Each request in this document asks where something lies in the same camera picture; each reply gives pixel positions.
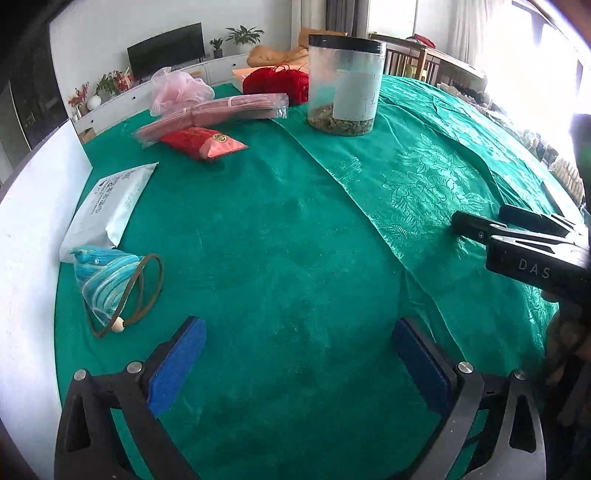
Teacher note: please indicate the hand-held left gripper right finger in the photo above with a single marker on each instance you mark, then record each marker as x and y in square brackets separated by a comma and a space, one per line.
[422, 369]

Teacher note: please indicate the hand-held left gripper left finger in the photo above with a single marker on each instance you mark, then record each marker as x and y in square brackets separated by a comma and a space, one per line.
[178, 369]

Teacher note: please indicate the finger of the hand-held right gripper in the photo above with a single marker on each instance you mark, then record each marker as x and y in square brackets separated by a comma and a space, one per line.
[531, 219]
[475, 228]

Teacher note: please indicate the white wet wipes packet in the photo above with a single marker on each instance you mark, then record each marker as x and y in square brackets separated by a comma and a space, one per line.
[106, 207]

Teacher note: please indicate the red foil packet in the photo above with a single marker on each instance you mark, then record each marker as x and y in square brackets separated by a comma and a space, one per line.
[203, 143]

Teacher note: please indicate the pink stick packet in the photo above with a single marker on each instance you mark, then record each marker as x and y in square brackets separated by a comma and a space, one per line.
[240, 106]
[161, 129]

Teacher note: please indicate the person's right forearm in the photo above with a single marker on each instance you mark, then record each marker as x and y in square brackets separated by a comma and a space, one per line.
[572, 424]

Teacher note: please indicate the person's right hand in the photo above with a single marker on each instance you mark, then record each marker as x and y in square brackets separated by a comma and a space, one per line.
[565, 341]

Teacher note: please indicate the beige woven basket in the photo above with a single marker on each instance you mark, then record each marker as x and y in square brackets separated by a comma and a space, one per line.
[568, 177]

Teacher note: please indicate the green satin floral tablecloth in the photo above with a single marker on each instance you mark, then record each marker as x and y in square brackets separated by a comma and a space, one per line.
[415, 161]

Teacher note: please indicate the green matte tablecloth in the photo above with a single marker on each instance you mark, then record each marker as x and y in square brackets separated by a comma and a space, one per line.
[277, 277]

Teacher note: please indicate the window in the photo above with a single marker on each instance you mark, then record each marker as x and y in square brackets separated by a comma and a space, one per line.
[545, 69]

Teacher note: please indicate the white board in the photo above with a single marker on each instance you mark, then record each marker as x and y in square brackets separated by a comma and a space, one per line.
[32, 277]

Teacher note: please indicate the wooden crib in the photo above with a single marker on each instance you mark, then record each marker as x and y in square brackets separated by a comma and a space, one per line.
[429, 55]

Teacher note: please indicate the clear jar with black lid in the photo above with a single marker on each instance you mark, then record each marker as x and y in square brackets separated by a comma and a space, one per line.
[346, 92]

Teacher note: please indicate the beige curtain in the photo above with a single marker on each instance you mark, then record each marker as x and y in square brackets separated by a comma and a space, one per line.
[480, 32]

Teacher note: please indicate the red cloth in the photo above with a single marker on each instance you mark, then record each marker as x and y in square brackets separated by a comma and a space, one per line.
[422, 39]

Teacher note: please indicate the red yarn ball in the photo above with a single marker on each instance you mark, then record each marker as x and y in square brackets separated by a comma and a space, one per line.
[272, 83]

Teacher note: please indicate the grey curtain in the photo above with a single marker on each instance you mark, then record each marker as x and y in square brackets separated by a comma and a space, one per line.
[346, 14]

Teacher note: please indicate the cardboard box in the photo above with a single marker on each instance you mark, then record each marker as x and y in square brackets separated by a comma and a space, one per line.
[87, 135]

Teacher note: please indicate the orange lounge chair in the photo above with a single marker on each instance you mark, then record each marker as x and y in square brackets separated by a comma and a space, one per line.
[268, 55]

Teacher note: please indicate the round white vase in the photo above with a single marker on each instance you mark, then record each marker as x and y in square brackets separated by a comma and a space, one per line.
[94, 102]

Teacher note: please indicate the red flowers in vase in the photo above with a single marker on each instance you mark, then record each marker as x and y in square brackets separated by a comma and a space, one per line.
[78, 97]

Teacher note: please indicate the leafy plant with red ornaments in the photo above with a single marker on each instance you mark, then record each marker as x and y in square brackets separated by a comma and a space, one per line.
[108, 83]

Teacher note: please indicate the large potted green plant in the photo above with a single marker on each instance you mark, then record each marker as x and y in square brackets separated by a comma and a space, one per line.
[244, 34]

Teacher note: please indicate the white television cabinet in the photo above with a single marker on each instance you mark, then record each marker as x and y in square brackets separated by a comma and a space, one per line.
[217, 69]

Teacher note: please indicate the dark display cabinet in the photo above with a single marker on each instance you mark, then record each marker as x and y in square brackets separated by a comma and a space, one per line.
[41, 92]

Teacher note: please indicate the small potted green plant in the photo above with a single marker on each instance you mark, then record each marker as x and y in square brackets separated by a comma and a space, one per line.
[216, 46]

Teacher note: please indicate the black television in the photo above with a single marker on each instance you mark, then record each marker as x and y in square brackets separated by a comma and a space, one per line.
[166, 50]

